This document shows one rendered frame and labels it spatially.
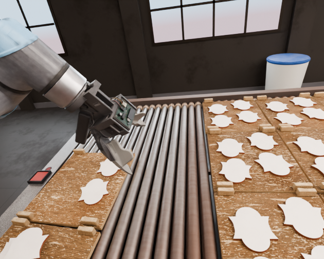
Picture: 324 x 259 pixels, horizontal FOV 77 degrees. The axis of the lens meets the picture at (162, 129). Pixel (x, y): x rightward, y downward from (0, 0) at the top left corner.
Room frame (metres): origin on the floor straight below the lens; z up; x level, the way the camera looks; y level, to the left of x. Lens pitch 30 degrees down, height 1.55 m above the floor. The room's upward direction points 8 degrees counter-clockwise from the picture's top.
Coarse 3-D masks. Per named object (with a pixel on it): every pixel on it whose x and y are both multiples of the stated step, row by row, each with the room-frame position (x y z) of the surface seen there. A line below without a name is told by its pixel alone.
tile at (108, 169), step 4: (108, 160) 0.80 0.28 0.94; (104, 164) 0.77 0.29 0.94; (108, 164) 0.77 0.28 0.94; (112, 164) 0.76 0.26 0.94; (100, 168) 0.75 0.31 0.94; (104, 168) 0.74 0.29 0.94; (108, 168) 0.74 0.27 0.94; (112, 168) 0.74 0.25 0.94; (116, 168) 0.73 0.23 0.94; (100, 172) 0.72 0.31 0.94; (104, 172) 0.71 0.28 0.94; (108, 172) 0.71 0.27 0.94; (112, 172) 0.71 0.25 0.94; (116, 172) 0.71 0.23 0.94; (104, 176) 0.69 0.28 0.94; (108, 176) 0.69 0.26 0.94
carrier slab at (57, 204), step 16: (80, 160) 0.84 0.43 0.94; (96, 160) 0.82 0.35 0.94; (64, 176) 0.73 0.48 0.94; (80, 176) 0.72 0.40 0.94; (96, 176) 0.70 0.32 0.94; (112, 176) 0.69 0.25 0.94; (48, 192) 0.64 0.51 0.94; (64, 192) 0.63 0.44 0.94; (80, 192) 0.62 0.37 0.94; (112, 192) 0.59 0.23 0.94; (32, 208) 0.57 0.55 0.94; (48, 208) 0.56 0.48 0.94; (64, 208) 0.55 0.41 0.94; (80, 208) 0.54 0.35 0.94; (96, 208) 0.53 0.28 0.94; (48, 224) 0.49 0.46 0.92; (64, 224) 0.48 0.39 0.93; (80, 224) 0.47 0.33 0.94
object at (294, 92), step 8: (288, 88) 1.35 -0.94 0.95; (296, 88) 1.33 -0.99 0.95; (304, 88) 1.31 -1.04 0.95; (312, 88) 1.29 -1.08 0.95; (320, 88) 1.28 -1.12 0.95; (176, 96) 1.49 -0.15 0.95; (184, 96) 1.47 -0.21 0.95; (192, 96) 1.45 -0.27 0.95; (200, 96) 1.43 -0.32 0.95; (208, 96) 1.41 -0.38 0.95; (216, 96) 1.39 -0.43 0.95; (224, 96) 1.38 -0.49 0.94; (232, 96) 1.37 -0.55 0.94; (240, 96) 1.36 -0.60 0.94; (248, 96) 1.35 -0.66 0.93; (256, 96) 1.34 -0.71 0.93; (272, 96) 1.32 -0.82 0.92; (280, 96) 1.31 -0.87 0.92; (288, 96) 1.30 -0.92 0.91; (136, 104) 1.51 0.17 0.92; (144, 104) 1.49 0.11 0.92; (168, 104) 1.46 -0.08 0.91
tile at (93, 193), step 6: (96, 180) 0.67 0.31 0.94; (102, 180) 0.66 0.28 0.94; (90, 186) 0.64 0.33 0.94; (96, 186) 0.63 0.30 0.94; (102, 186) 0.63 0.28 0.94; (84, 192) 0.61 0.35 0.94; (90, 192) 0.60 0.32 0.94; (96, 192) 0.60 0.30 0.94; (102, 192) 0.59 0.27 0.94; (84, 198) 0.57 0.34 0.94; (90, 198) 0.57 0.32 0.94; (96, 198) 0.57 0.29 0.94; (90, 204) 0.54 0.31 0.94
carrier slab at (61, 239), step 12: (12, 228) 0.49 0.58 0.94; (24, 228) 0.48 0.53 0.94; (48, 228) 0.47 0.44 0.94; (60, 228) 0.46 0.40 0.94; (0, 240) 0.44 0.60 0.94; (48, 240) 0.42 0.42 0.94; (60, 240) 0.41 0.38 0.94; (72, 240) 0.41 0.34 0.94; (84, 240) 0.40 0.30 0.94; (96, 240) 0.40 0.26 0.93; (0, 252) 0.40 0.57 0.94; (48, 252) 0.38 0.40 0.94; (60, 252) 0.37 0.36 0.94; (72, 252) 0.37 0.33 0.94; (84, 252) 0.36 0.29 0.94
